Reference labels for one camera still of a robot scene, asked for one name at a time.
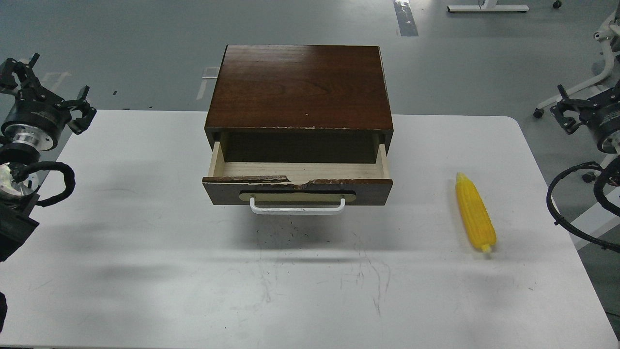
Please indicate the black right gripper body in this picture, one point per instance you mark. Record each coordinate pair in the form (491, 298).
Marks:
(603, 120)

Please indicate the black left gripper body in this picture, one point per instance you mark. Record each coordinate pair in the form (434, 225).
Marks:
(40, 108)

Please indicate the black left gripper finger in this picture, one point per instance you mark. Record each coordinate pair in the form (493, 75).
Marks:
(80, 104)
(16, 76)

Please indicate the yellow corn cob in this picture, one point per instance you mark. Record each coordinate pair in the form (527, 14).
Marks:
(476, 220)

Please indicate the wooden drawer with white handle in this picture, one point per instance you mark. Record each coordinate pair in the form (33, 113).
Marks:
(292, 185)

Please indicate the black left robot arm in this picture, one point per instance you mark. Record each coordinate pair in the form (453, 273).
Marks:
(20, 162)

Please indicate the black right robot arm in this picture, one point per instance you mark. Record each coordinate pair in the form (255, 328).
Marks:
(566, 112)

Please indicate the dark wooden drawer cabinet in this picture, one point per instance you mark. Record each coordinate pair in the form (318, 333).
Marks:
(321, 103)

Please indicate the white table foot bar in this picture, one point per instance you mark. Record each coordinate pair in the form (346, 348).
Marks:
(488, 6)

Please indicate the grey floor tape strip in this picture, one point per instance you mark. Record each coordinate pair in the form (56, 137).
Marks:
(405, 19)

